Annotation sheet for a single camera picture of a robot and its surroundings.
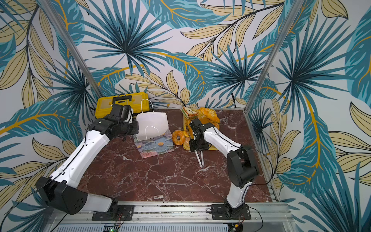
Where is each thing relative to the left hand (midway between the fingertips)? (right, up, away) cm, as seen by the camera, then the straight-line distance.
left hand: (136, 130), depth 78 cm
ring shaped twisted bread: (+21, -6, +23) cm, 32 cm away
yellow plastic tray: (+27, -12, +18) cm, 34 cm away
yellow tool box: (-8, +19, +27) cm, 33 cm away
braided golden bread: (+43, +9, +29) cm, 53 cm away
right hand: (+33, -12, +11) cm, 37 cm away
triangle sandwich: (+30, +11, +33) cm, 46 cm away
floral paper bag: (+10, -4, -2) cm, 11 cm away
